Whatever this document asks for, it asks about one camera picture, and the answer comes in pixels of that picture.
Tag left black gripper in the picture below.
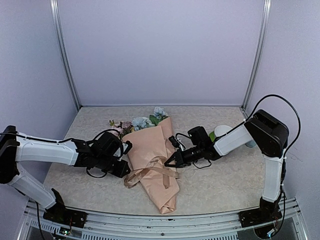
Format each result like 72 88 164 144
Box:
95 154 131 178

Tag tan ribbon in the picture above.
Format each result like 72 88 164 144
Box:
124 156 180 189

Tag light blue cup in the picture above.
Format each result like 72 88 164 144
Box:
245 140 256 148

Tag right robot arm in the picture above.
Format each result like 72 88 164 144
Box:
164 109 289 222

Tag pink rose stem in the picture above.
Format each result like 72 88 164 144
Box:
109 120 133 139

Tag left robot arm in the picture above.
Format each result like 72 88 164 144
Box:
0 125 133 223

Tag front aluminium rail base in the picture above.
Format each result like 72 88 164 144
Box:
17 197 308 240

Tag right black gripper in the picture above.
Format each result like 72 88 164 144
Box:
164 144 204 167

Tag pink wrapping paper sheet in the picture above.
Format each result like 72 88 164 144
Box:
123 117 180 214

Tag left aluminium frame post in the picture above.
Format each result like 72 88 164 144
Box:
49 0 82 111

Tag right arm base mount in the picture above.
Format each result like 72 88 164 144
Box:
238 197 283 228

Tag green plate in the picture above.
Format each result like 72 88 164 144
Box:
209 131 216 142

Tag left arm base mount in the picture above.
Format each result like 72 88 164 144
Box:
43 188 88 229

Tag right aluminium frame post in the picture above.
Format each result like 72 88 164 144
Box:
241 0 272 113

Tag white ceramic bowl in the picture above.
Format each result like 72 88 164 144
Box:
214 125 233 137

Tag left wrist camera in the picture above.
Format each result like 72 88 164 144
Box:
114 140 133 161

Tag aluminium frame post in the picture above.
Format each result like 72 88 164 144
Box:
241 0 272 113
49 0 82 111

